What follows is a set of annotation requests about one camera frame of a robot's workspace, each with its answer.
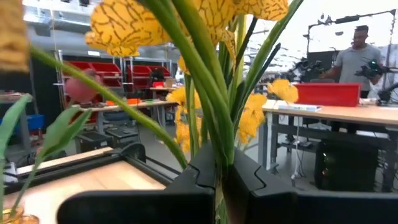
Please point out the white flat box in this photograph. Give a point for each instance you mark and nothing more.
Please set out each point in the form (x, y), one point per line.
(298, 108)

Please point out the black camera stand frame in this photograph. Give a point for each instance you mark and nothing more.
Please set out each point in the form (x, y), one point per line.
(346, 19)

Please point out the red storage bin rack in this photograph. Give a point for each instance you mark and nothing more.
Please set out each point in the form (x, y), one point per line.
(105, 68)

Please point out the black aluminium table frame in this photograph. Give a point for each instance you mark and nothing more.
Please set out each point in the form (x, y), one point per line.
(133, 154)

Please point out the orange tray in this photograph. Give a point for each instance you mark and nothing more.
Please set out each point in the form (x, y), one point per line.
(133, 101)

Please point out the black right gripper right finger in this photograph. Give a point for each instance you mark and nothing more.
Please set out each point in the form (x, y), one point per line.
(311, 208)

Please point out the black computer case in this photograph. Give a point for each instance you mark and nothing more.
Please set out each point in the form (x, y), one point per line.
(345, 165)

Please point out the blue bin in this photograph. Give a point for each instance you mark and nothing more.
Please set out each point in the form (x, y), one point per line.
(35, 122)

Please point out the black monitor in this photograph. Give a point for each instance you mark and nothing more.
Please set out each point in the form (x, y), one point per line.
(320, 62)

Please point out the yellow textured glass vase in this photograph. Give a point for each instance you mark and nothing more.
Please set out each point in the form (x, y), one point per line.
(15, 217)

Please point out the red plastic bin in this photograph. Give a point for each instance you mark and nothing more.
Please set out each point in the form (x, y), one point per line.
(326, 95)

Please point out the background wooden table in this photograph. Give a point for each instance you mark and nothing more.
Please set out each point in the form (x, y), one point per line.
(124, 106)

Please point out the red artificial tulip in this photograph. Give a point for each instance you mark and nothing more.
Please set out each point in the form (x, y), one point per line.
(81, 90)

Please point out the yellow artificial flower bunch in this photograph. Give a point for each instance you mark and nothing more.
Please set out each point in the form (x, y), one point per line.
(214, 102)
(183, 137)
(252, 118)

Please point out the black floor case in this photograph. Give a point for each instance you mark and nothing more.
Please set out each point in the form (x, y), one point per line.
(121, 137)

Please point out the wooden table grey legs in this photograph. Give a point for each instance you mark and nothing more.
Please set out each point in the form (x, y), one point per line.
(357, 114)

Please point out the person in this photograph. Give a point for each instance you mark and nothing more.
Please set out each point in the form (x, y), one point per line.
(357, 62)

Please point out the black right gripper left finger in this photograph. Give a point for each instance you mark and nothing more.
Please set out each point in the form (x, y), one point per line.
(140, 208)

